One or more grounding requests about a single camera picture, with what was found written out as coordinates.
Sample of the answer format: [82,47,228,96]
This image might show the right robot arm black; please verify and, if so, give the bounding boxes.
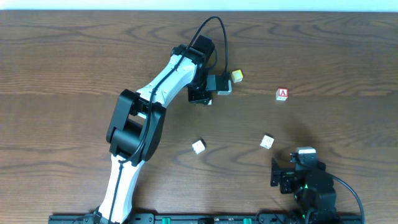
[271,149,341,224]

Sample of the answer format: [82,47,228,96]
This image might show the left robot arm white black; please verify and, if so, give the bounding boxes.
[93,35,231,223]

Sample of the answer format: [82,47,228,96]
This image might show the yellow top wooden block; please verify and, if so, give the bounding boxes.
[231,70,243,83]

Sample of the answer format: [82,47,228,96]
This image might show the plain wooden block right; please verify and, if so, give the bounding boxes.
[260,134,274,149]

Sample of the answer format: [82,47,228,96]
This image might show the plain wooden block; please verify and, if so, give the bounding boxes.
[192,140,206,154]
[260,134,274,149]

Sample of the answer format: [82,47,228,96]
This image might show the plain wooden block centre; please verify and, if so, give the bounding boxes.
[192,140,206,154]

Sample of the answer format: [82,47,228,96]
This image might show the red letter A block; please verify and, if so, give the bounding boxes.
[276,88,289,101]

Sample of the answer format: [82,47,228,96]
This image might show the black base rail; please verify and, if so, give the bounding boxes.
[48,213,363,224]

